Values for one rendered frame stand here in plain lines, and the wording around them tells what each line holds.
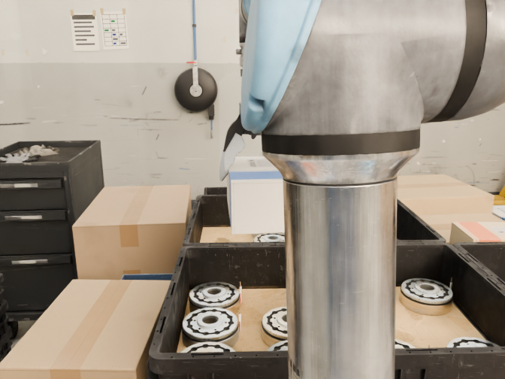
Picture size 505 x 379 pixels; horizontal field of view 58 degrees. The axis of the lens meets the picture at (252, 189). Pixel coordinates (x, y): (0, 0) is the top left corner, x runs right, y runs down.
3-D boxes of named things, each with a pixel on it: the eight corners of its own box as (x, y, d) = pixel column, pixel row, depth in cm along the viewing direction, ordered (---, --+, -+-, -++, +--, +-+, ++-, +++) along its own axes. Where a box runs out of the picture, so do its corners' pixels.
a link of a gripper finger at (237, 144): (221, 175, 88) (248, 136, 86) (222, 183, 82) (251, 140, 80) (207, 166, 87) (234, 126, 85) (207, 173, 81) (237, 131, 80)
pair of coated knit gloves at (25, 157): (25, 168, 203) (24, 161, 202) (-18, 168, 201) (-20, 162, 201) (44, 156, 227) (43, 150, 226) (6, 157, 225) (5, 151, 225)
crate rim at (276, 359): (364, 370, 63) (365, 355, 62) (146, 374, 62) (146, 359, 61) (316, 253, 101) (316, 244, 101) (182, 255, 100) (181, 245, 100)
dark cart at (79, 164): (89, 341, 222) (68, 162, 198) (-7, 346, 218) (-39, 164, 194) (113, 284, 280) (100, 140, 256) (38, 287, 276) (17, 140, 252)
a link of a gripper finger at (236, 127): (237, 159, 83) (264, 120, 81) (237, 162, 81) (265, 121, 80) (216, 145, 82) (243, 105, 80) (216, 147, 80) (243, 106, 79)
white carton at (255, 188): (303, 231, 76) (304, 180, 73) (231, 234, 75) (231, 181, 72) (284, 198, 95) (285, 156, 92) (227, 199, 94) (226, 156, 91)
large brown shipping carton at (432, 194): (438, 222, 182) (444, 174, 177) (486, 252, 153) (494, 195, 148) (343, 227, 176) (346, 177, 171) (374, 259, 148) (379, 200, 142)
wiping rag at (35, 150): (52, 158, 224) (51, 151, 223) (6, 159, 222) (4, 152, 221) (69, 147, 251) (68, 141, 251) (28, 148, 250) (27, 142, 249)
